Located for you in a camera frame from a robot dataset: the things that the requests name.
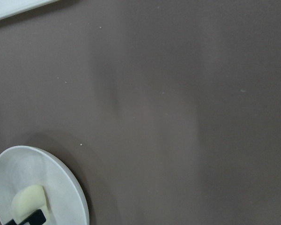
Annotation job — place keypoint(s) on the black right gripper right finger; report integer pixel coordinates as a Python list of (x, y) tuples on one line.
[(36, 218)]

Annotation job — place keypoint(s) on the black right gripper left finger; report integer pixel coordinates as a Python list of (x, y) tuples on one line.
[(11, 222)]

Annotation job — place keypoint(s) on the cream rectangular tray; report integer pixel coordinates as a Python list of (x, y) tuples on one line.
[(24, 9)]

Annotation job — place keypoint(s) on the cream round plate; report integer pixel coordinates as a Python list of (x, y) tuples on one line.
[(33, 179)]

